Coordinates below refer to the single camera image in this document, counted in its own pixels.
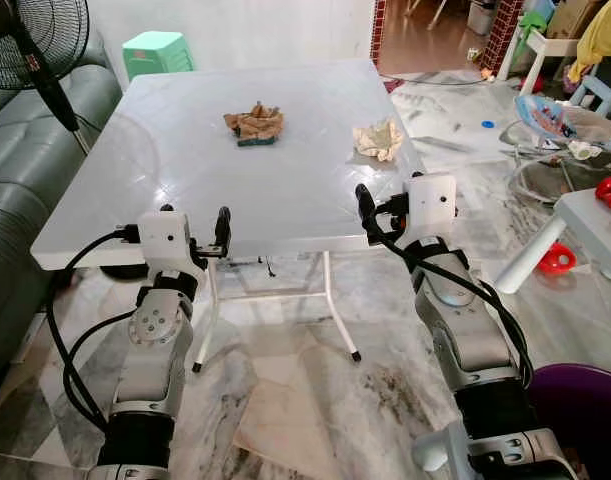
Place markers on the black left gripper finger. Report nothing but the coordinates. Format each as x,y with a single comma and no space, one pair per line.
223,228

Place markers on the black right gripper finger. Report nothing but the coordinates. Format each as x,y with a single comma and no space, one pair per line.
366,210

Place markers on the brown and teal paper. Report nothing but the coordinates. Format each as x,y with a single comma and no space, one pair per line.
253,124

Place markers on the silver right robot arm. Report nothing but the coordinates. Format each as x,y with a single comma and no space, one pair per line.
465,330

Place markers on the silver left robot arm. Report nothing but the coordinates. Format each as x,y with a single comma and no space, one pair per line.
150,340

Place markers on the purple rubbish bin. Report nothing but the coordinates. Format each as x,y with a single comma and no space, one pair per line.
585,410

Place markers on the white folding table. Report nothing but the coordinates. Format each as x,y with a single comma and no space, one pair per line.
205,190

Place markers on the crumpled cream tissue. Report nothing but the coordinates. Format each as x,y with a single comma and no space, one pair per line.
379,140

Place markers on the small blue lid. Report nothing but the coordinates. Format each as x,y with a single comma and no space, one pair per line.
488,123

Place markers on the green plastic stool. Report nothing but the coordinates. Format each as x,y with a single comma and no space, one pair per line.
157,52

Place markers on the grey-green leather sofa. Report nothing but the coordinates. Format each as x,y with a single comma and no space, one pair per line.
25,180

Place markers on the grey baby bouncer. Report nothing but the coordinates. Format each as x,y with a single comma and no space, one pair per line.
565,130

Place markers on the small white table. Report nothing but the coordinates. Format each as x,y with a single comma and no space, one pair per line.
585,225

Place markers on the white kids table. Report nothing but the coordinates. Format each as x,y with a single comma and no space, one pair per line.
550,45

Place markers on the light blue kids stool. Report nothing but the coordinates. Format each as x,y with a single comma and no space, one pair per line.
600,88

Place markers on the black standing fan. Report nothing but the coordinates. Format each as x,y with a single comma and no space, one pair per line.
25,45

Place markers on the yellow cloth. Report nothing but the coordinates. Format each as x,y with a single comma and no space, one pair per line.
603,35

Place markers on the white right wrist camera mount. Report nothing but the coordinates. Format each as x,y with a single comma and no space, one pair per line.
430,208

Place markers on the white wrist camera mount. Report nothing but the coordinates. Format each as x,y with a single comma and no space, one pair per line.
165,238
430,208

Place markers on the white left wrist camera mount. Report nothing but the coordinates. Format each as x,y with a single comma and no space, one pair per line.
165,238

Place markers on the red brick door frame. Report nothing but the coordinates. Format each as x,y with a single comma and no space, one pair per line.
377,30

